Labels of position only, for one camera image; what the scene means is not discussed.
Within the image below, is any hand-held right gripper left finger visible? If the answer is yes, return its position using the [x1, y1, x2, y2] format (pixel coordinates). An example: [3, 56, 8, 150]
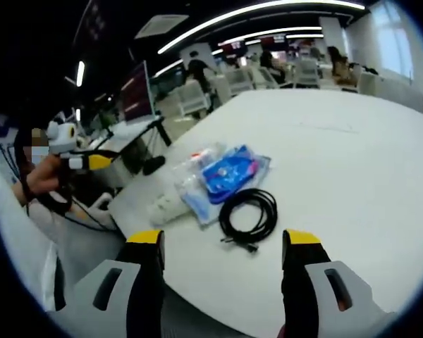
[49, 228, 165, 338]

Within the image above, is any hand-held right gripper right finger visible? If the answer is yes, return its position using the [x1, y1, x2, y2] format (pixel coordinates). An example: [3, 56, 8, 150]
[281, 228, 398, 338]

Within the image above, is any white power strip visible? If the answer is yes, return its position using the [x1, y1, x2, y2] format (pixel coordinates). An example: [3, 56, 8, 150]
[149, 192, 192, 227]

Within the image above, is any clear plastic bag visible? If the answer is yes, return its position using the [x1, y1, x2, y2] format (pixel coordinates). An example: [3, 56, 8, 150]
[173, 141, 273, 230]

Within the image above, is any blue plastic packet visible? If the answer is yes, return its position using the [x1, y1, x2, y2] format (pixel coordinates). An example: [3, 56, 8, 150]
[200, 143, 259, 205]

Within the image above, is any person's left hand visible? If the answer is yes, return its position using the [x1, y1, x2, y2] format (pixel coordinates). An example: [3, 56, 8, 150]
[25, 154, 63, 199]

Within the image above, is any white background desk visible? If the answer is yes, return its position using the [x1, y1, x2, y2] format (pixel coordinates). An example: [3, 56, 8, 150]
[86, 118, 173, 177]

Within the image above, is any black chair base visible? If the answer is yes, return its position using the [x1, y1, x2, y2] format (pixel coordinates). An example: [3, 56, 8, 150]
[142, 156, 166, 177]

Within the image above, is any short vertical light strip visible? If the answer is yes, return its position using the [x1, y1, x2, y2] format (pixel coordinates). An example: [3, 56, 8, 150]
[75, 60, 86, 87]

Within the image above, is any person's white clothing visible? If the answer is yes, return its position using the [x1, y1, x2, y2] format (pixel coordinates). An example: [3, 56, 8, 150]
[0, 165, 59, 313]

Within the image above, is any white table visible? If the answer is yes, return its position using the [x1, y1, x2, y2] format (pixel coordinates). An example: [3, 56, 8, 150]
[107, 87, 423, 335]

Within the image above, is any ceiling air vent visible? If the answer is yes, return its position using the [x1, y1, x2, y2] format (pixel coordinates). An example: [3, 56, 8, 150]
[133, 13, 190, 39]

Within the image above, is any row of white chairs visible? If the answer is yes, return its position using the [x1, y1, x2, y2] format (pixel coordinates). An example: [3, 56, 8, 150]
[176, 58, 360, 117]

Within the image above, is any long ceiling light strip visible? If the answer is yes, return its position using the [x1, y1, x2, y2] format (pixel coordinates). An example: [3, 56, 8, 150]
[157, 0, 367, 55]
[152, 25, 324, 79]

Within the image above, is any bright window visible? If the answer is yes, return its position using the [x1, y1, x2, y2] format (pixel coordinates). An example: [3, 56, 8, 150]
[372, 0, 416, 80]

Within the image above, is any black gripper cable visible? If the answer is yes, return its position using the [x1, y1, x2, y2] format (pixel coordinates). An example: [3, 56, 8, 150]
[38, 195, 123, 234]

